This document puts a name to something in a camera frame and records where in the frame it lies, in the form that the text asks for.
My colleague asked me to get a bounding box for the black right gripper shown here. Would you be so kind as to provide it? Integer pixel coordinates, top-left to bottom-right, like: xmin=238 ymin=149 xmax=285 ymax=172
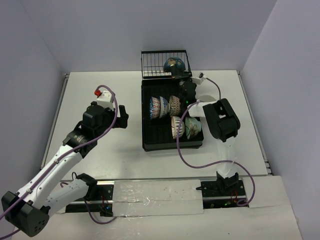
xmin=171 ymin=66 xmax=193 ymax=104

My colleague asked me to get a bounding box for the brown bowl cream inside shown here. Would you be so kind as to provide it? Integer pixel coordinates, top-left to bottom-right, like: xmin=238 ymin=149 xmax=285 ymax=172
xmin=163 ymin=57 xmax=186 ymax=73

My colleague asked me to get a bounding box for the red lattice patterned bowl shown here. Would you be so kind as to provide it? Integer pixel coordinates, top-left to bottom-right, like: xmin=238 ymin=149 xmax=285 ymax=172
xmin=169 ymin=95 xmax=181 ymax=117

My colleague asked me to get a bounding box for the blue and white floral bowl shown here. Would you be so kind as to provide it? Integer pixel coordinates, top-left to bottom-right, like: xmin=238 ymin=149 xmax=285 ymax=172
xmin=159 ymin=96 xmax=170 ymax=119

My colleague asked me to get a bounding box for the dark blue patterned bowl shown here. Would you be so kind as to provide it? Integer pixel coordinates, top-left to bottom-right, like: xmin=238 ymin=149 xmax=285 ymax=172
xmin=149 ymin=97 xmax=161 ymax=120

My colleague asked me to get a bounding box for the white bowl patterned rim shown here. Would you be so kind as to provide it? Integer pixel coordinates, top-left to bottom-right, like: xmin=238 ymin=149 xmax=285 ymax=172
xmin=171 ymin=116 xmax=185 ymax=140

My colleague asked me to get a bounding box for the pale green bowl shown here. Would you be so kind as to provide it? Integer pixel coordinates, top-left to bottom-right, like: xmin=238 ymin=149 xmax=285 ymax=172
xmin=184 ymin=117 xmax=202 ymax=140

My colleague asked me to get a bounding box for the white bowl brown outside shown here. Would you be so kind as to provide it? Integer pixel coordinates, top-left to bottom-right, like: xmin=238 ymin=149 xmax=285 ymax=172
xmin=198 ymin=94 xmax=217 ymax=102

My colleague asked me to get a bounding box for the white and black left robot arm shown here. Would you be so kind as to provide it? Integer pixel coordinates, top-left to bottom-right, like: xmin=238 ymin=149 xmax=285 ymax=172
xmin=0 ymin=101 xmax=129 ymax=237

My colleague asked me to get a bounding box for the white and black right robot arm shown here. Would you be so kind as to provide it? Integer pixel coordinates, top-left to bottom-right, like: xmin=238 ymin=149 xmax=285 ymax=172
xmin=176 ymin=72 xmax=242 ymax=196

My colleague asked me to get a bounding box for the black dish rack tray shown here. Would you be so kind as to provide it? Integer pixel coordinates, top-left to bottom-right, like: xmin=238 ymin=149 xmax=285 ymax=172
xmin=141 ymin=78 xmax=204 ymax=152

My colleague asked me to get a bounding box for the silver taped cover plate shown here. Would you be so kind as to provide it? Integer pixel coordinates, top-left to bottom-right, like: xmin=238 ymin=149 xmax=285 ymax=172
xmin=112 ymin=179 xmax=204 ymax=217

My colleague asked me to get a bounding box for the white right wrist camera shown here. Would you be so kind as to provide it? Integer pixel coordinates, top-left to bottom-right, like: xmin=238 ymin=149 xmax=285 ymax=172
xmin=190 ymin=72 xmax=207 ymax=85

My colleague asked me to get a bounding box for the black wire plate rack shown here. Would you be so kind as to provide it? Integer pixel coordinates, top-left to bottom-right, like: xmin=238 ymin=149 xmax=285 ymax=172
xmin=140 ymin=49 xmax=191 ymax=80

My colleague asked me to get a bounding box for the black aluminium mounting rail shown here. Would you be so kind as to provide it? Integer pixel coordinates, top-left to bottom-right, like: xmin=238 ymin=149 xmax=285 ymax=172
xmin=62 ymin=179 xmax=247 ymax=218

